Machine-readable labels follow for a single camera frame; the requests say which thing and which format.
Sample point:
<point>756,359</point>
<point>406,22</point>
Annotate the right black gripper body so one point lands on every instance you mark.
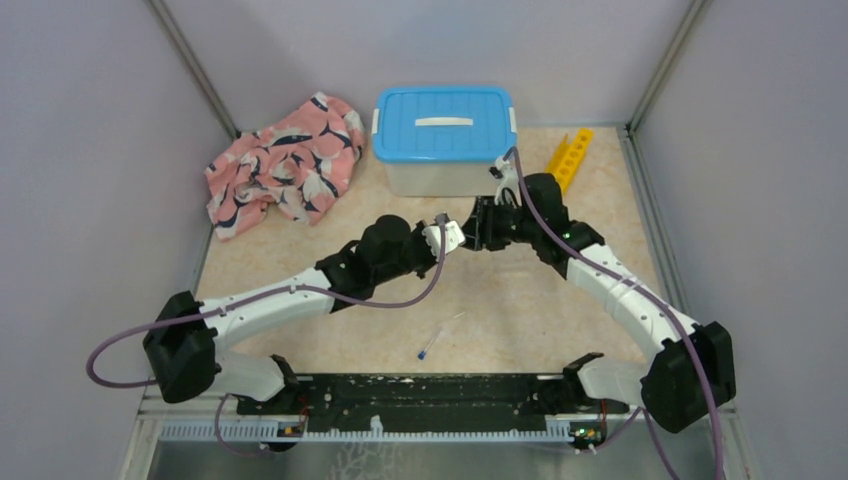
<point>504,225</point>

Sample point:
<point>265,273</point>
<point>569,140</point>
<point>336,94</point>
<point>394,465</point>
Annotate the blue plastic bin lid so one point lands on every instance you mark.
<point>443,124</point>

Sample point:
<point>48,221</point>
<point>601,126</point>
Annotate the pink patterned cloth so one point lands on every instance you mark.
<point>302,165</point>

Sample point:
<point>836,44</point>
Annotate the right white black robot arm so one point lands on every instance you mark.
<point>683,358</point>

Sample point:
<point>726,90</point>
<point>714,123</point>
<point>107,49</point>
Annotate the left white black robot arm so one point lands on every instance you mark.
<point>190,349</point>

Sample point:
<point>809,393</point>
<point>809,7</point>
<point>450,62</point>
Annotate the yellow test tube rack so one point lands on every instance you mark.
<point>568,157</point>

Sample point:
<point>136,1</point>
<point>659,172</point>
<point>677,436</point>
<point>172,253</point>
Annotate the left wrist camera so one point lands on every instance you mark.
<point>450,235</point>

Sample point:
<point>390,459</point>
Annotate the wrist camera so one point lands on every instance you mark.
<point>505,175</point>
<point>450,235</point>

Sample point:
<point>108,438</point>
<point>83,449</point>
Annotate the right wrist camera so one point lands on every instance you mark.
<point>505,175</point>

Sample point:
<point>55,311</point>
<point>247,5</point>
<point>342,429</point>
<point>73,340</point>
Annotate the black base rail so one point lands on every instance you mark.
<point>449,403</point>

